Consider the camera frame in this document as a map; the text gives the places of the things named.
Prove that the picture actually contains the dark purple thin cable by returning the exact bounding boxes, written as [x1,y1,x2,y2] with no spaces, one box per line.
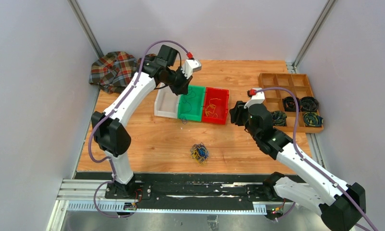
[179,88,196,125]

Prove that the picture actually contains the red plastic bin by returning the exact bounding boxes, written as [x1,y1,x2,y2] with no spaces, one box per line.
[201,87,229,125]

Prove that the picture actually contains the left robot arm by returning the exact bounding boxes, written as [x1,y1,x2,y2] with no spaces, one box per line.
[89,44,202,199]

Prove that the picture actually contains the left aluminium corner post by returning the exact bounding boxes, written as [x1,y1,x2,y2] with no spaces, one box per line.
[68,0,104,58]

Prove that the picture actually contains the right aluminium corner post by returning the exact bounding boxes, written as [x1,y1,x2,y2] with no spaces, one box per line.
[291,0,337,72]

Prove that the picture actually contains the cable ball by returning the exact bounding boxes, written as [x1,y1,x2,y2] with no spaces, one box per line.
[190,143,209,165]

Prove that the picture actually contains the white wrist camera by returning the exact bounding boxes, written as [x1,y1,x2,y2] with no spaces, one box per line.
[181,59,202,79]
[244,88,265,109]

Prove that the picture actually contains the wooden compartment tray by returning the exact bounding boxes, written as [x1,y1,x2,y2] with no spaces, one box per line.
[258,73,324,133]

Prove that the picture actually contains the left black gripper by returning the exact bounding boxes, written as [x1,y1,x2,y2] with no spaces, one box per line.
[165,66,193,96]

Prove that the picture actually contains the green plastic bin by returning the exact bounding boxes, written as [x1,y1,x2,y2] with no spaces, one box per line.
[178,85,206,124]

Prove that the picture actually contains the aluminium corner post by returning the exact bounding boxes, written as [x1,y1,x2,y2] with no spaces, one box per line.
[68,0,104,58]
[291,0,337,72]

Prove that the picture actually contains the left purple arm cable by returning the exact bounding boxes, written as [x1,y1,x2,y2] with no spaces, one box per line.
[87,39,195,219]

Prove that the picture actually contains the aluminium frame rail front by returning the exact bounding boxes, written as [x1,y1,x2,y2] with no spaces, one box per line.
[46,179,355,231]

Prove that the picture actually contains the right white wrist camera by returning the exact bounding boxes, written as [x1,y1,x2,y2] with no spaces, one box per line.
[244,88,265,109]

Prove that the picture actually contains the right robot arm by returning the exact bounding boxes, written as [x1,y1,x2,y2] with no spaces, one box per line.
[230,101,366,231]

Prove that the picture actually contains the yellow thin cable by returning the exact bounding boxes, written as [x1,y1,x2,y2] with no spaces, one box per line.
[204,98,221,117]

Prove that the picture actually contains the plaid flannel shirt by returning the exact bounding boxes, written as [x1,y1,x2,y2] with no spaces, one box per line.
[88,51,141,94]

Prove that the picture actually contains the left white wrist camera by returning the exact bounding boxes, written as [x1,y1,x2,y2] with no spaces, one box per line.
[181,59,202,79]

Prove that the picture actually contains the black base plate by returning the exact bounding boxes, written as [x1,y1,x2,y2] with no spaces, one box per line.
[75,172,292,211]

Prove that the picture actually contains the white plastic bin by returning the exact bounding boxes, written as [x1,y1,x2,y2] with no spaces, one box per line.
[154,87,181,119]

